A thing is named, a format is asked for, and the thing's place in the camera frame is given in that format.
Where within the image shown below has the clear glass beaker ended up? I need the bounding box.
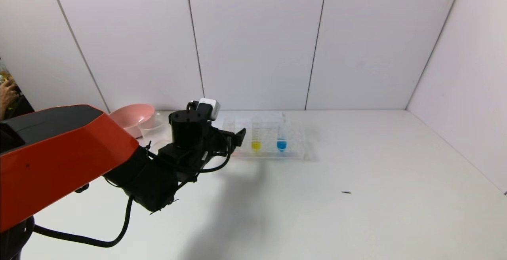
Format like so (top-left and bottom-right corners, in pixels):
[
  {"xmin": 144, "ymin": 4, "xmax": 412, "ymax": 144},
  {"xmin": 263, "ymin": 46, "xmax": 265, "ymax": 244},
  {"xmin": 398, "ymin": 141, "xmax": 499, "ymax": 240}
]
[{"xmin": 138, "ymin": 114, "xmax": 173, "ymax": 152}]

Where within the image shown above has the test tube with yellow pigment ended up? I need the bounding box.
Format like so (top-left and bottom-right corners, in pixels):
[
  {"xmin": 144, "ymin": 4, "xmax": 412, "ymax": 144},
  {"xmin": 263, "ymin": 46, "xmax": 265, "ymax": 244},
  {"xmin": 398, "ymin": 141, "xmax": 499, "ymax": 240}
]
[{"xmin": 251, "ymin": 118, "xmax": 263, "ymax": 153}]

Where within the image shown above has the black furniture beside table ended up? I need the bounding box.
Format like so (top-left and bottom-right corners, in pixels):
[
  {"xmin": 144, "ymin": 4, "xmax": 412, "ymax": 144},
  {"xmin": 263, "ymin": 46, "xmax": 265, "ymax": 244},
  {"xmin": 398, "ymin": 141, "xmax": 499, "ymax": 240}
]
[{"xmin": 15, "ymin": 96, "xmax": 35, "ymax": 116}]

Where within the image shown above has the test tube with blue pigment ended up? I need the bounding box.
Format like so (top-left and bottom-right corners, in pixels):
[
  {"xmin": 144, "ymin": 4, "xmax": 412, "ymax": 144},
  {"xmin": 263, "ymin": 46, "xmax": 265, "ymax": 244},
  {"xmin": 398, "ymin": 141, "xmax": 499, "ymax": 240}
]
[{"xmin": 276, "ymin": 114, "xmax": 288, "ymax": 153}]

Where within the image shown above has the clear plastic test tube rack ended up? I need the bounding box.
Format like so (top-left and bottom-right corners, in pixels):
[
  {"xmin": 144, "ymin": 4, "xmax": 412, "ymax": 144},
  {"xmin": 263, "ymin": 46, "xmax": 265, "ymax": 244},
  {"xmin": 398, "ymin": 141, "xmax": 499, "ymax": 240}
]
[{"xmin": 222, "ymin": 118, "xmax": 307, "ymax": 161}]

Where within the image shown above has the white paper sheet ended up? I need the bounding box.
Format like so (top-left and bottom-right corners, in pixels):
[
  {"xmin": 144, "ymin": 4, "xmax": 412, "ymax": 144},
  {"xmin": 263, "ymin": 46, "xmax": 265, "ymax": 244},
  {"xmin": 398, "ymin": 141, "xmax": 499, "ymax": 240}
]
[{"xmin": 212, "ymin": 112, "xmax": 285, "ymax": 129}]

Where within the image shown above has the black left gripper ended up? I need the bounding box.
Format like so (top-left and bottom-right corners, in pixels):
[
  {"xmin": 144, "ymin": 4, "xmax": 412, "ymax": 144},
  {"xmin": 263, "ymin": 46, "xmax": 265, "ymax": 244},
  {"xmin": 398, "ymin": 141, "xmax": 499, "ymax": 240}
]
[{"xmin": 209, "ymin": 126, "xmax": 246, "ymax": 157}]

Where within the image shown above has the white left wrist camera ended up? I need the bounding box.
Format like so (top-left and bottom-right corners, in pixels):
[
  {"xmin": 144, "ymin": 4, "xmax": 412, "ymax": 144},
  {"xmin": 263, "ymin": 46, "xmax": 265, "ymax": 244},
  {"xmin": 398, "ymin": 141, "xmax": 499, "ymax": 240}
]
[{"xmin": 187, "ymin": 98, "xmax": 220, "ymax": 121}]

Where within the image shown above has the pink bowl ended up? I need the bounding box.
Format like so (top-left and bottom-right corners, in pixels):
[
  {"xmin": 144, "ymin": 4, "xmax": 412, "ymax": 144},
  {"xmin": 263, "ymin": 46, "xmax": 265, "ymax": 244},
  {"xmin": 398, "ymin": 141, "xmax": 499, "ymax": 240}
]
[{"xmin": 109, "ymin": 104, "xmax": 156, "ymax": 139}]

